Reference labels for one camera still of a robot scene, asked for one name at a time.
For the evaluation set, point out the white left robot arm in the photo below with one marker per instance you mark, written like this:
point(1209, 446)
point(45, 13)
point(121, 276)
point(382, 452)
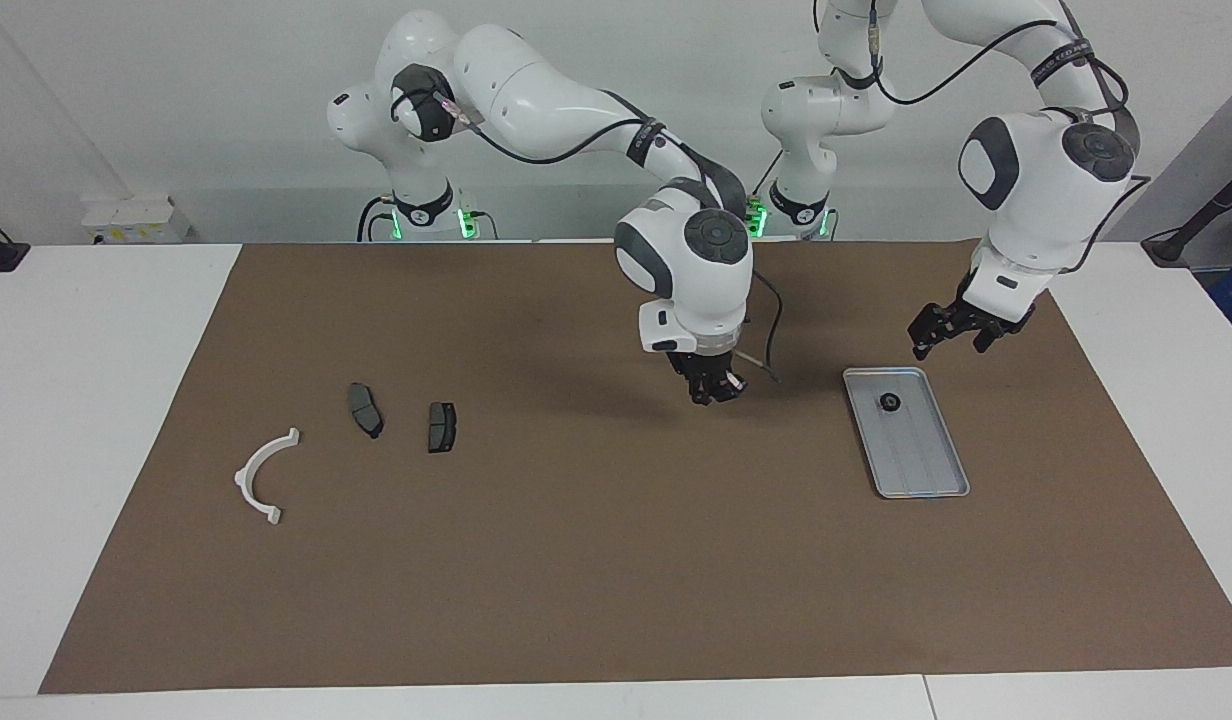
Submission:
point(1046, 200)

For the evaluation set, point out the dark grey curved brake pad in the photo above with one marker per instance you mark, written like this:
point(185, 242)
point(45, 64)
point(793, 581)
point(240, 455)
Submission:
point(365, 410)

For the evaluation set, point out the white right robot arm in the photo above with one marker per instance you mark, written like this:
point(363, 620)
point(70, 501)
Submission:
point(536, 100)

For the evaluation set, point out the silver metal tray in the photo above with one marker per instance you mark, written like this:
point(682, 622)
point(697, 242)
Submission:
point(916, 450)

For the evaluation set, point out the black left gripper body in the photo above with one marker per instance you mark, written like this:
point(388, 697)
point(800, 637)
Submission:
point(986, 312)

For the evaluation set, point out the black table clamp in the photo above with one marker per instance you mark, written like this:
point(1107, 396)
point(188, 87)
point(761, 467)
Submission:
point(1, 255)

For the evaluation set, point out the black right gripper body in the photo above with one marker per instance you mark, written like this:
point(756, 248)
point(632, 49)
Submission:
point(701, 365)

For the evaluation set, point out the brown table mat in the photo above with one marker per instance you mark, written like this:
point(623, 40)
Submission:
point(626, 560)

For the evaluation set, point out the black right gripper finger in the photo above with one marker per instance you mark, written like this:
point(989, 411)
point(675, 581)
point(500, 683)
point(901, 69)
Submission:
point(729, 385)
point(701, 392)

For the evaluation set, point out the dark grey rectangular brake pad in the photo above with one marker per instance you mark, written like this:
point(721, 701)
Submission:
point(441, 428)

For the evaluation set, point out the white curved plastic bracket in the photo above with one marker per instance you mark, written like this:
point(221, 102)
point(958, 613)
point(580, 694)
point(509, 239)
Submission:
point(246, 487)

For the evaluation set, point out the white wall socket box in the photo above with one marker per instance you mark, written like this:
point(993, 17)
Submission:
point(136, 220)

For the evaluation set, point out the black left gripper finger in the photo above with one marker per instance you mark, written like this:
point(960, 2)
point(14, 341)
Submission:
point(934, 328)
point(988, 337)

